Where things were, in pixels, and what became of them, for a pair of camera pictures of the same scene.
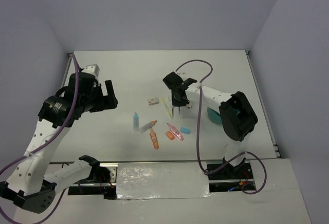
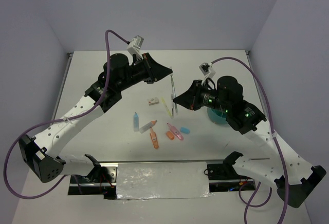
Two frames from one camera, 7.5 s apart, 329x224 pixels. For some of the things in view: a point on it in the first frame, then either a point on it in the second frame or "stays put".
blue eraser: (185, 130) stays put
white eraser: (153, 101) stays put
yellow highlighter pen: (166, 107) stays put
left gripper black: (111, 101) → (154, 71)
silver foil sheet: (153, 180) stays put
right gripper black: (176, 103) → (189, 99)
